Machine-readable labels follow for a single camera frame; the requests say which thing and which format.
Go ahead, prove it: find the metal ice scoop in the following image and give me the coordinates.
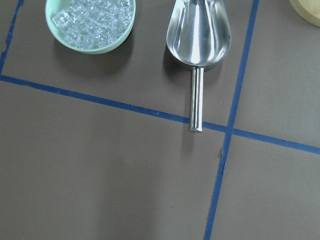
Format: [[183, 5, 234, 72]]
[[166, 0, 232, 133]]

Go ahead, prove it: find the green bowl of ice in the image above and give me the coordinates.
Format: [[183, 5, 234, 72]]
[[45, 0, 136, 55]]

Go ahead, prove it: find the wooden mug tree stand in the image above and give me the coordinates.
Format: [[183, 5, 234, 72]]
[[289, 0, 320, 27]]

